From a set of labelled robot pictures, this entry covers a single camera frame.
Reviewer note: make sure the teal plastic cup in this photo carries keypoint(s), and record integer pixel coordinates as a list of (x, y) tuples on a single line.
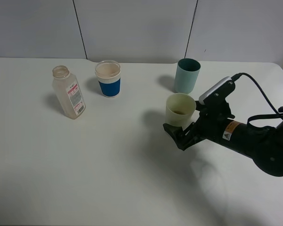
[(186, 75)]

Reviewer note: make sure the pale green plastic cup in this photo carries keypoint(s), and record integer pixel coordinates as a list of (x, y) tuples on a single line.
[(179, 109)]

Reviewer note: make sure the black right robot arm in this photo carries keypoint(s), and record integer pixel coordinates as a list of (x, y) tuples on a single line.
[(260, 139)]

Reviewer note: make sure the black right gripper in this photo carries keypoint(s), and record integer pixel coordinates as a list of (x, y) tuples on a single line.
[(216, 124)]

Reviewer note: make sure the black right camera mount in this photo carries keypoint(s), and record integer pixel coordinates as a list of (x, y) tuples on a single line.
[(217, 94)]

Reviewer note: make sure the clear plastic drink bottle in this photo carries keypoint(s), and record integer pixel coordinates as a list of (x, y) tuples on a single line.
[(68, 92)]

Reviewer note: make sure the blue sleeved paper cup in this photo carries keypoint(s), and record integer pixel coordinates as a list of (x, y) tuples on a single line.
[(108, 73)]

